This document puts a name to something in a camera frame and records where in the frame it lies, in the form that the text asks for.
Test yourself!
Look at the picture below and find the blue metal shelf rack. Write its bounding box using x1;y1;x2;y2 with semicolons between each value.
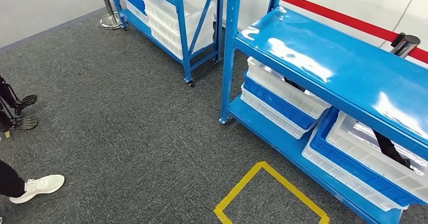
106;0;224;88
219;0;428;224

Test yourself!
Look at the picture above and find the person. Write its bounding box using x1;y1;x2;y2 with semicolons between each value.
0;160;65;205

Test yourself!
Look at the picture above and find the black stanchion post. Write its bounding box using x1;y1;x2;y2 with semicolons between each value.
389;33;421;59

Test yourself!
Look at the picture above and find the chrome stanchion post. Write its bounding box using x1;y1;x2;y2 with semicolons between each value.
97;0;123;30

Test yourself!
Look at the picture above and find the black part in crate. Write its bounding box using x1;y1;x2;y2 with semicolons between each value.
372;130;412;170
283;77;306;93

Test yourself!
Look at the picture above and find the yellow floor tape square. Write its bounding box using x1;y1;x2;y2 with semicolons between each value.
213;161;331;224

